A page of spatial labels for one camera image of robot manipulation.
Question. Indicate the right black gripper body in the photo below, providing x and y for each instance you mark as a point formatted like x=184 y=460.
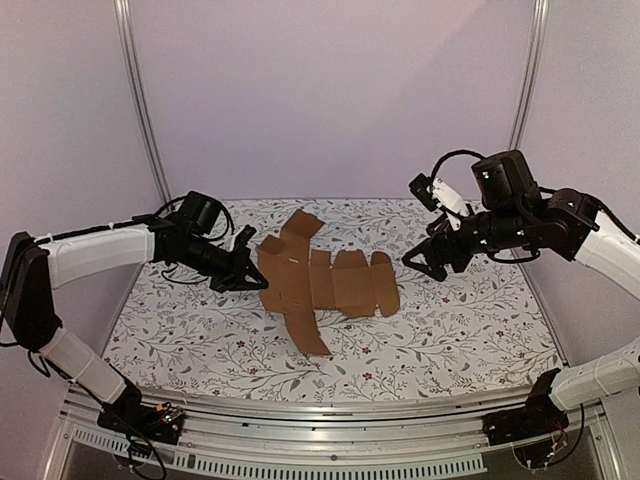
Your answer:
x=447 y=250

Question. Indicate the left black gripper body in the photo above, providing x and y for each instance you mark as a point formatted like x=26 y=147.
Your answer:
x=213 y=264

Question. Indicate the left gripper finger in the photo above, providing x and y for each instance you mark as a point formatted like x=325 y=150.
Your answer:
x=247 y=278
x=242 y=239

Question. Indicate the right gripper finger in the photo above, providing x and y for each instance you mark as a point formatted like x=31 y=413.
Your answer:
x=424 y=258
x=436 y=227

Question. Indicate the brown cardboard box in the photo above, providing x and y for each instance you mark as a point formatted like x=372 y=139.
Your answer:
x=303 y=280

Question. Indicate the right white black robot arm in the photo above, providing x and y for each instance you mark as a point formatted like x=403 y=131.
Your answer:
x=519 y=213

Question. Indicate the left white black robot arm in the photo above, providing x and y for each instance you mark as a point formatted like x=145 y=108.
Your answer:
x=35 y=267

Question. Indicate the floral patterned table mat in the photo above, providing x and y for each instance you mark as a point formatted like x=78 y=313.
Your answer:
x=478 y=331

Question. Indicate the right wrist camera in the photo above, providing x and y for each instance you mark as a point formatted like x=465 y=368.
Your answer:
x=435 y=194

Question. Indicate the left aluminium frame post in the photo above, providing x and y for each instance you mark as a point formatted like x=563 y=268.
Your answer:
x=124 y=22

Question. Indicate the aluminium frame post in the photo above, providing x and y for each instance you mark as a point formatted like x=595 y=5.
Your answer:
x=124 y=22
x=531 y=69

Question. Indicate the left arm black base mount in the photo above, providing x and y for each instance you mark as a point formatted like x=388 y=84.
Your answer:
x=128 y=415

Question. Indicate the front aluminium rail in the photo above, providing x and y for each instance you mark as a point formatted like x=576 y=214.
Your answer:
x=440 y=438

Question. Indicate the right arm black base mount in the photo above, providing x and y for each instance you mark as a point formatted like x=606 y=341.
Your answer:
x=538 y=416

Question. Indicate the right aluminium frame post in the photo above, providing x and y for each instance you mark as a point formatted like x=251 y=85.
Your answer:
x=531 y=69

